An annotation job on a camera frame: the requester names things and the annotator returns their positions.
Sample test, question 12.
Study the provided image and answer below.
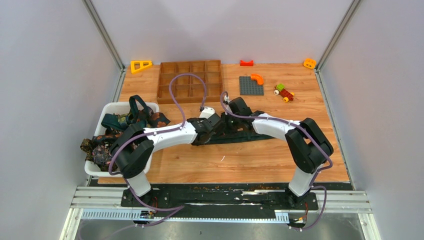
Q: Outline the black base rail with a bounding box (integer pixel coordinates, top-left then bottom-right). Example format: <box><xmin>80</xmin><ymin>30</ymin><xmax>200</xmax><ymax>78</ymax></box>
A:
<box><xmin>140</xmin><ymin>182</ymin><xmax>319</xmax><ymax>219</ymax></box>

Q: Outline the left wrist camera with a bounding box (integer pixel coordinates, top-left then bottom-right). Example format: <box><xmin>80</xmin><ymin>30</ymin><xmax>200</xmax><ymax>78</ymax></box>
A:
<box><xmin>198</xmin><ymin>107</ymin><xmax>216</xmax><ymax>119</ymax></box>

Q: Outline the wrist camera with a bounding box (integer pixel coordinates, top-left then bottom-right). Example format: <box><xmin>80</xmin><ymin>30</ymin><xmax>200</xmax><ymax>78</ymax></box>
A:
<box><xmin>222</xmin><ymin>94</ymin><xmax>231</xmax><ymax>105</ymax></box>
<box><xmin>198</xmin><ymin>107</ymin><xmax>216</xmax><ymax>119</ymax></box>

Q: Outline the orange curved block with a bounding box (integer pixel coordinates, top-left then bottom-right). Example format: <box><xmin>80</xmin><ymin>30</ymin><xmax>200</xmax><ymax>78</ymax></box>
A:
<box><xmin>250</xmin><ymin>73</ymin><xmax>264</xmax><ymax>86</ymax></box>

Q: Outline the white plastic basket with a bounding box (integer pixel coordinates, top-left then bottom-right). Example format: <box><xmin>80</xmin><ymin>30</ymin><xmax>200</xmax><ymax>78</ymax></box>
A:
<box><xmin>84</xmin><ymin>102</ymin><xmax>160</xmax><ymax>177</ymax></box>

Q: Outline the orange round block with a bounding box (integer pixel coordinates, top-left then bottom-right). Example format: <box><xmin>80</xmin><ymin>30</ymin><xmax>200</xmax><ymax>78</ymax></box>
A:
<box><xmin>303</xmin><ymin>58</ymin><xmax>317</xmax><ymax>70</ymax></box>

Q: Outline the dark green leaf tie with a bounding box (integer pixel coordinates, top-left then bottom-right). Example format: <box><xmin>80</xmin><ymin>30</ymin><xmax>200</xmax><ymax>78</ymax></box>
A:
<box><xmin>199</xmin><ymin>131</ymin><xmax>274</xmax><ymax>146</ymax></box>

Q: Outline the wooden compartment tray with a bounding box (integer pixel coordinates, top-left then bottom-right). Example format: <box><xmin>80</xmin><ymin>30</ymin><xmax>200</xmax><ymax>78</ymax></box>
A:
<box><xmin>156</xmin><ymin>60</ymin><xmax>224</xmax><ymax>105</ymax></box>

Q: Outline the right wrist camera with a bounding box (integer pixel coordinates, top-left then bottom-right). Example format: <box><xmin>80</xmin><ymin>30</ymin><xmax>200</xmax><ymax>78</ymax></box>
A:
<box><xmin>222</xmin><ymin>94</ymin><xmax>231</xmax><ymax>105</ymax></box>

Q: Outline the yellow triangular block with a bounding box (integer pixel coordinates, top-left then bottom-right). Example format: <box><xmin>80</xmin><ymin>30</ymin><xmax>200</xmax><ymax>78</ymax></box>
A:
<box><xmin>130</xmin><ymin>60</ymin><xmax>153</xmax><ymax>74</ymax></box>

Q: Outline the toy brick car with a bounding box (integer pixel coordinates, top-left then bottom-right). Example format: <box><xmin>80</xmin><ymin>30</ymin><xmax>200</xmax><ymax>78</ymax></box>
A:
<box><xmin>273</xmin><ymin>83</ymin><xmax>294</xmax><ymax>103</ymax></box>

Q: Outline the pile of patterned ties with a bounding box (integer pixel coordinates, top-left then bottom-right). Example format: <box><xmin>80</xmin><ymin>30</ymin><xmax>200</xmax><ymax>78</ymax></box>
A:
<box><xmin>80</xmin><ymin>95</ymin><xmax>171</xmax><ymax>172</ymax></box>

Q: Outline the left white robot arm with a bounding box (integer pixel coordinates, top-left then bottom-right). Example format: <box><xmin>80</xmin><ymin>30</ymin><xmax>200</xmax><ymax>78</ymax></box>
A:
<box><xmin>109</xmin><ymin>113</ymin><xmax>225</xmax><ymax>207</ymax></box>

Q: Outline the red plastic block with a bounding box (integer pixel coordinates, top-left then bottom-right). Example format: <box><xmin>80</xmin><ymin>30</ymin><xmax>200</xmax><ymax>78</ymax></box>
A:
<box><xmin>239</xmin><ymin>60</ymin><xmax>255</xmax><ymax>67</ymax></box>

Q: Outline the grey studded baseplate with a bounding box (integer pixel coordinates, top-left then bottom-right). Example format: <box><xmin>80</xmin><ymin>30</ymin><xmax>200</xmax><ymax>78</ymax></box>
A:
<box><xmin>239</xmin><ymin>76</ymin><xmax>264</xmax><ymax>96</ymax></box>

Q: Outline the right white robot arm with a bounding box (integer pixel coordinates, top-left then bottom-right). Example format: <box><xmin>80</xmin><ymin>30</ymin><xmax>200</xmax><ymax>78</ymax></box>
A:
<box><xmin>220</xmin><ymin>91</ymin><xmax>334</xmax><ymax>209</ymax></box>

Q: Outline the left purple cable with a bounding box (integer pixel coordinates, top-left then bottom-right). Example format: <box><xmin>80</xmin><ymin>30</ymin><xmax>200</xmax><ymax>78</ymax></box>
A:
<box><xmin>107</xmin><ymin>73</ymin><xmax>208</xmax><ymax>213</ymax></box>

